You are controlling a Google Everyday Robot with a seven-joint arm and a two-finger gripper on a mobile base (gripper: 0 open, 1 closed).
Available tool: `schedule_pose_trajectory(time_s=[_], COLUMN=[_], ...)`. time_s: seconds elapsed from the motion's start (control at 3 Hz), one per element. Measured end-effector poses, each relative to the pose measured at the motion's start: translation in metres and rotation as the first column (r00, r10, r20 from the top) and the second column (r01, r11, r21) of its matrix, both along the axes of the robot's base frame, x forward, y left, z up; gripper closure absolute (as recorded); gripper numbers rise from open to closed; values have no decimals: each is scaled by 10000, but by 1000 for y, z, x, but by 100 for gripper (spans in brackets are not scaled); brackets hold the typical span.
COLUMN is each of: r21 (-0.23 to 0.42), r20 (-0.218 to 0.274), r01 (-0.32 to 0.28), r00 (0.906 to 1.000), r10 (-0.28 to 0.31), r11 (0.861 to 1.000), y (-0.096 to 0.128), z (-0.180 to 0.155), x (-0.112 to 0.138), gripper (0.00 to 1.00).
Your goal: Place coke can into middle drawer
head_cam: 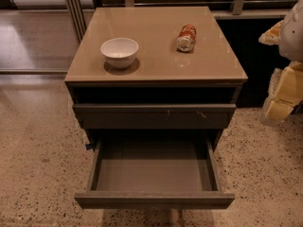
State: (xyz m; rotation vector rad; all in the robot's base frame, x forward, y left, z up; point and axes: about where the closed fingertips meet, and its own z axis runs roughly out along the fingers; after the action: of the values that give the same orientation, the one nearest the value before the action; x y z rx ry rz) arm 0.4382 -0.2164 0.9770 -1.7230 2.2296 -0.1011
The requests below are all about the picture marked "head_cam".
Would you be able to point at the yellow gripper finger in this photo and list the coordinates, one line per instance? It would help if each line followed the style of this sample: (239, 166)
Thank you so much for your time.
(285, 92)
(272, 35)

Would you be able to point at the red coke can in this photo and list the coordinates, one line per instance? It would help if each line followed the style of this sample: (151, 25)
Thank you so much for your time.
(187, 38)

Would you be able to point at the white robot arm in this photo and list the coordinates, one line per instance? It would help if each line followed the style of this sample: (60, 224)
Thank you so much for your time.
(291, 34)

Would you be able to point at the brown drawer cabinet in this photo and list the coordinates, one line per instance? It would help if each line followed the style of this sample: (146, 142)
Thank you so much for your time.
(161, 74)

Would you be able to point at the open grey middle drawer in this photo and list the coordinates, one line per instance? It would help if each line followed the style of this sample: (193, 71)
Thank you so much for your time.
(165, 174)

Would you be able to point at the closed grey top drawer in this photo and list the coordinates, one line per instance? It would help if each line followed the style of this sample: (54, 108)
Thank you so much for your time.
(155, 116)

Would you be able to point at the white ceramic bowl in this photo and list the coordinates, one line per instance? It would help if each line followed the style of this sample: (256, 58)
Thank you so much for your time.
(119, 52)

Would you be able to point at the blue tape piece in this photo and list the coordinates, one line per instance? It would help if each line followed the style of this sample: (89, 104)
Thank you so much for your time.
(89, 146)

